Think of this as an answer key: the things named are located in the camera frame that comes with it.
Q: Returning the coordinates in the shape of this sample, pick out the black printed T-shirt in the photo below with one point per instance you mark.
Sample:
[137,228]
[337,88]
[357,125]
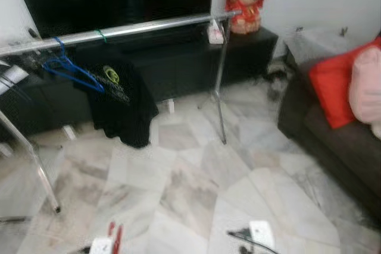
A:
[125,111]

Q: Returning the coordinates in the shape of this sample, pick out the pink cat pillow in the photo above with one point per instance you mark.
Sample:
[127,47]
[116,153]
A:
[366,87]

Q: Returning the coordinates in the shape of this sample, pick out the white papers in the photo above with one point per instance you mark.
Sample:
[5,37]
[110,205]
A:
[12,78]

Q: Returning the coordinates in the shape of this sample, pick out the blue hanger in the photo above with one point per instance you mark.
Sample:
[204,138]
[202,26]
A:
[59,62]

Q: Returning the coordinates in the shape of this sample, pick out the pink tissue pack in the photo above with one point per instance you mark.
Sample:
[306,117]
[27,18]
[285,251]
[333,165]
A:
[215,34]

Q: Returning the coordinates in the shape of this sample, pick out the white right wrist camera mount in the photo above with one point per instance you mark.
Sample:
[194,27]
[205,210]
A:
[262,235]

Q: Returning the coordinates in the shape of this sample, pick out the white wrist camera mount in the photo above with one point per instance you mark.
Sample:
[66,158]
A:
[262,235]
[101,247]

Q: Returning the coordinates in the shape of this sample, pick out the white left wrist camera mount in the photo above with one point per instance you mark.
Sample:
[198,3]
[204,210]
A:
[101,247]

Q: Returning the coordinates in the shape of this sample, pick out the red Buddha figurine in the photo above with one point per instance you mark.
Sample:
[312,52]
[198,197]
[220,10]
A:
[245,1]

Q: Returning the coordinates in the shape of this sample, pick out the silver clothes rack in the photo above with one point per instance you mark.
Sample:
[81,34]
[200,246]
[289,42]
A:
[161,25]

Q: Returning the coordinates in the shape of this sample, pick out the black TV cabinet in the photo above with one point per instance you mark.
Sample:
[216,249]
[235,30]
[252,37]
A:
[250,57]

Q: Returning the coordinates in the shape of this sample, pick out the dark brown sofa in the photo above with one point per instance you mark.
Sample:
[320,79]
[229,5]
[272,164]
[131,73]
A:
[333,141]

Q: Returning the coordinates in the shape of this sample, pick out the red plastic hanger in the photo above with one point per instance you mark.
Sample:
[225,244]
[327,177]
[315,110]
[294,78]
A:
[118,239]

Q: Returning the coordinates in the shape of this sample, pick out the green hanger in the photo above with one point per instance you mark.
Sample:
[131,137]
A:
[102,35]

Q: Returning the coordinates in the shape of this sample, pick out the red cushion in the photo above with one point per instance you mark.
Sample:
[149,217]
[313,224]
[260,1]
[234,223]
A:
[330,87]

